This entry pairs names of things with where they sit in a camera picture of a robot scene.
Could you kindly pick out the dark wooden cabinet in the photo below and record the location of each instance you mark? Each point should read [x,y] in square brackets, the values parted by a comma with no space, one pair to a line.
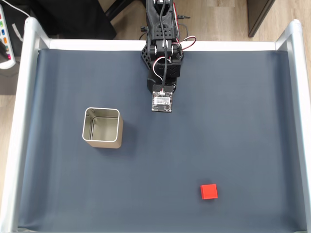
[260,14]

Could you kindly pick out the square beige tin container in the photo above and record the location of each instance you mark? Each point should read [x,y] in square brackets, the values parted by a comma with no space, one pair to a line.
[116,143]

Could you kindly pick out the white tape strip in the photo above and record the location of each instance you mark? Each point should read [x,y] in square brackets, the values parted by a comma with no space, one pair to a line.
[17,31]

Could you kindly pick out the blue-grey table mat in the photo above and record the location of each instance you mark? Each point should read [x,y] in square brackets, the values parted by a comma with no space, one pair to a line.
[170,157]

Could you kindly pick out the white power strip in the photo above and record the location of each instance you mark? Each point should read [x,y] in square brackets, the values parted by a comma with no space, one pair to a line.
[7,63]

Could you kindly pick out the black chair leg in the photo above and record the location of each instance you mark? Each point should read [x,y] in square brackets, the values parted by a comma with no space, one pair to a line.
[121,8]

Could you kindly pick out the bare camera circuit board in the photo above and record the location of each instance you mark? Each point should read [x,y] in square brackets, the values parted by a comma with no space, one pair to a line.
[162,102]

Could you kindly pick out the red cube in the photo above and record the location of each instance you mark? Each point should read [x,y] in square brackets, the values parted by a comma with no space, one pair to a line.
[209,191]

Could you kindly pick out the white metal table frame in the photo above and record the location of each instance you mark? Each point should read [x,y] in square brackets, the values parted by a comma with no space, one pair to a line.
[26,97]

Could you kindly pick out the black cloth-covered object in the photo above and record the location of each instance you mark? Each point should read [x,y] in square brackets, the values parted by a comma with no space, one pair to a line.
[73,17]

